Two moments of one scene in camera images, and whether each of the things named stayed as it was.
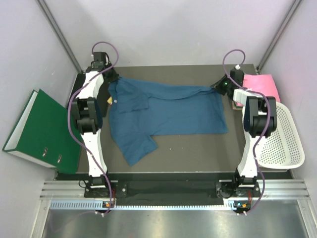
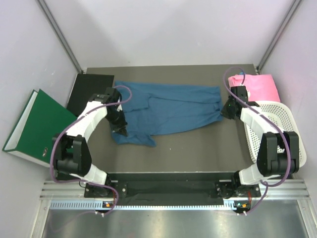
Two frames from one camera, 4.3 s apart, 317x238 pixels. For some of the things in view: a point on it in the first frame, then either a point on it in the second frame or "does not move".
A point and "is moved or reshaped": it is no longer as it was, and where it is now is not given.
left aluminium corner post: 58,30 does not move
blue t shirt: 139,110 is moved or reshaped
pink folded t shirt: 262,83 does not move
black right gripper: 218,86 → 224,111
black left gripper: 113,78 → 122,123
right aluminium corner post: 261,64 does not move
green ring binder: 41,134 does not move
